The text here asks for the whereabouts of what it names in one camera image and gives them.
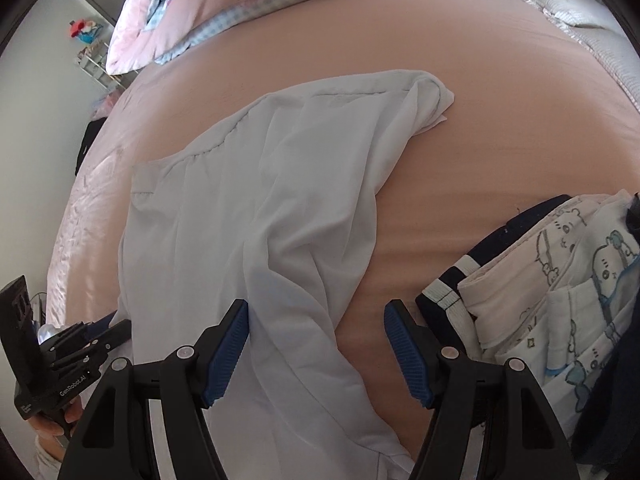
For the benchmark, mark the red blue plush toy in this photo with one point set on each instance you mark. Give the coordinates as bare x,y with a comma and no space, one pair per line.
82,32

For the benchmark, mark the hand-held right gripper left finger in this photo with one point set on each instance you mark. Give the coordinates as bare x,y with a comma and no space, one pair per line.
227,355

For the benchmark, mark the black bag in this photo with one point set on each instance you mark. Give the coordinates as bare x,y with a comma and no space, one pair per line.
89,145

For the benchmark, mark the pink bed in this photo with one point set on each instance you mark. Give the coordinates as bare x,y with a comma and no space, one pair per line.
475,160

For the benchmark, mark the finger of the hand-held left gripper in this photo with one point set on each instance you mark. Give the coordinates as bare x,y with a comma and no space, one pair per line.
112,337
102,321

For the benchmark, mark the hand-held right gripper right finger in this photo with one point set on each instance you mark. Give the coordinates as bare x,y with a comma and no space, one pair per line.
407,355

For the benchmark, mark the person's left hand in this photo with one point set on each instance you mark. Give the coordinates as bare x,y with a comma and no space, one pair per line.
50,425

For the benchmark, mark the pink cloth pile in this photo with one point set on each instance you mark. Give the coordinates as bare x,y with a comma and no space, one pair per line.
106,104

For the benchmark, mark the white navy-trimmed t-shirt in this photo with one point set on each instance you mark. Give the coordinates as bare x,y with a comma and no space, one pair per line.
225,235

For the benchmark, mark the navy garment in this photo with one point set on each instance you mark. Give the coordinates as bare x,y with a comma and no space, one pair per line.
615,410

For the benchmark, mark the pink checked quilt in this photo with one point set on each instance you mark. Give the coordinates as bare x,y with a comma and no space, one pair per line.
225,5

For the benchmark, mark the white shelf rack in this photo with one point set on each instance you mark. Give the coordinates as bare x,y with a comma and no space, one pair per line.
97,65

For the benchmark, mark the cartoon printed pajamas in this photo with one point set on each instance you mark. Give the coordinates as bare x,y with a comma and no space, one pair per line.
560,280

